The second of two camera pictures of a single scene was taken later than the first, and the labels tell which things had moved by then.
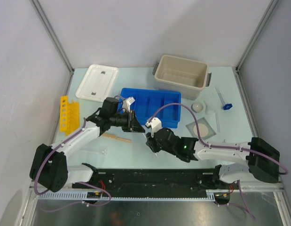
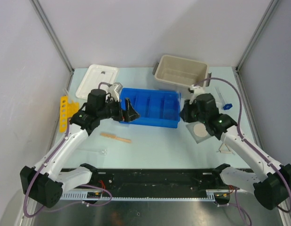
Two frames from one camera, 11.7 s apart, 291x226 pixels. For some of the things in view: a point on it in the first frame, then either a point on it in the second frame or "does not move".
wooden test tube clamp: (116, 137) does not move
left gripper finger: (136, 128) -> (131, 115)
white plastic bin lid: (98, 83) does not move
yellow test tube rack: (69, 117) does not move
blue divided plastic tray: (146, 103) does not move
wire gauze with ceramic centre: (206, 131) does not move
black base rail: (118, 180) does not move
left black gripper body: (122, 120) -> (112, 110)
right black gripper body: (155, 146) -> (195, 115)
